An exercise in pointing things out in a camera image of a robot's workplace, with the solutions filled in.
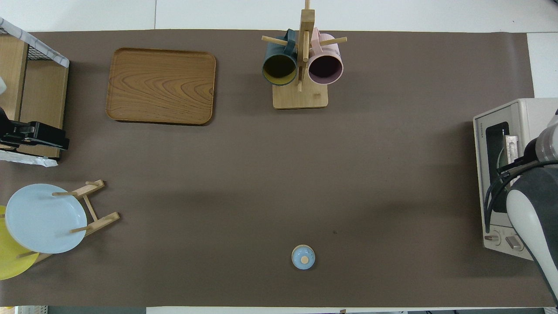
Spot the wire and wood shelf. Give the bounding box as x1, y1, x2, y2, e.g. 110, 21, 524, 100
0, 17, 70, 160

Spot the wooden serving tray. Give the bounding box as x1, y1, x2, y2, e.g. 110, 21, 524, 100
106, 47, 217, 126

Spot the wooden plate rack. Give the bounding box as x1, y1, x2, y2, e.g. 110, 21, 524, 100
17, 179, 120, 265

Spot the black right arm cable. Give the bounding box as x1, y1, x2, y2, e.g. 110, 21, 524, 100
484, 159, 558, 223

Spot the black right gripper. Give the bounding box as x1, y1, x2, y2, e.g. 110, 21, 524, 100
498, 137, 543, 175

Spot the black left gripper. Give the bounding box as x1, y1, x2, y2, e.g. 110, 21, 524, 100
0, 107, 70, 151

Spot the yellow plate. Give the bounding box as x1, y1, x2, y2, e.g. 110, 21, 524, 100
0, 205, 40, 280

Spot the pink mug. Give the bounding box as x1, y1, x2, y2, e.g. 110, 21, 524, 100
308, 27, 344, 85

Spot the brown table mat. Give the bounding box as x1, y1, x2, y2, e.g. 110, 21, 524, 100
0, 30, 555, 308

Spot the white toaster oven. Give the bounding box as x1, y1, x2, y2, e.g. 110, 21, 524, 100
473, 98, 558, 262

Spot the dark blue mug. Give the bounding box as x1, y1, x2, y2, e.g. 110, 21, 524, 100
262, 29, 299, 86

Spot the light blue plate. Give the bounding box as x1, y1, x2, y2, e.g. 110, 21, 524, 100
5, 184, 88, 254

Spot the wooden mug tree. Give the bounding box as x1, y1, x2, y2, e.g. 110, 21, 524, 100
262, 0, 348, 109

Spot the glass oven door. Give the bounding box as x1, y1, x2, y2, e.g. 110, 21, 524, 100
474, 109, 536, 232

